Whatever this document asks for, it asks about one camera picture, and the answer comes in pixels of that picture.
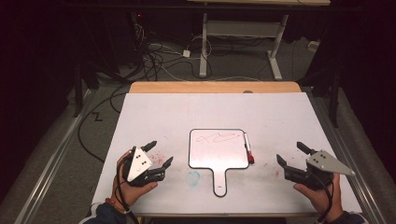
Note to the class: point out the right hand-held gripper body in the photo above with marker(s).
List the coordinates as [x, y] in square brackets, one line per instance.
[317, 169]

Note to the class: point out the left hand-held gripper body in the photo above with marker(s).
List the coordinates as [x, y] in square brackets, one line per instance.
[137, 165]

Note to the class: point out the person's left hand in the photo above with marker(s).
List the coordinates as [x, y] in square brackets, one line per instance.
[132, 191]

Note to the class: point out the person's right hand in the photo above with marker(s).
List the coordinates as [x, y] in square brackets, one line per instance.
[322, 202]

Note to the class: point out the white marker with red cap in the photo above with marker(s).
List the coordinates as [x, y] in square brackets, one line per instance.
[248, 147]

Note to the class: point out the white table cover sheet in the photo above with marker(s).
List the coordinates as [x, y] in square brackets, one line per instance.
[218, 109]

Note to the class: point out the wooden table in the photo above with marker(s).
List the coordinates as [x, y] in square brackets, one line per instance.
[202, 87]

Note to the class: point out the black stand leg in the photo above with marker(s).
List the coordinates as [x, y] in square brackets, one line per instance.
[77, 93]

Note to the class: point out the white power strip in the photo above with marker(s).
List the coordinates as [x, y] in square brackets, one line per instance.
[313, 46]

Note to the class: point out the metal floor rail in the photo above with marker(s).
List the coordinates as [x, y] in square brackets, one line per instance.
[53, 161]
[348, 149]

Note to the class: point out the white metal desk frame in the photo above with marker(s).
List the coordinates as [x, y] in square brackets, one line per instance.
[204, 46]

